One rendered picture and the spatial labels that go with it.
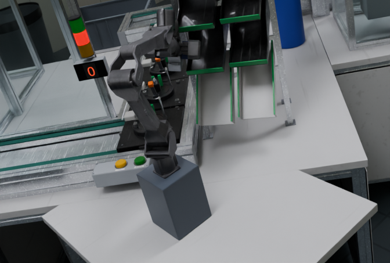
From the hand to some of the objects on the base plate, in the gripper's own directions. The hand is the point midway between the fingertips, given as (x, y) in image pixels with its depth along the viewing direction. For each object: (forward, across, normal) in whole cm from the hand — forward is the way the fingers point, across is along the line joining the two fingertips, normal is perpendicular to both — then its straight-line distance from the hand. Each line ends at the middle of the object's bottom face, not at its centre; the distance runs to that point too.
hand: (174, 51), depth 177 cm
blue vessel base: (+95, +41, +22) cm, 106 cm away
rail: (+19, -36, -48) cm, 63 cm away
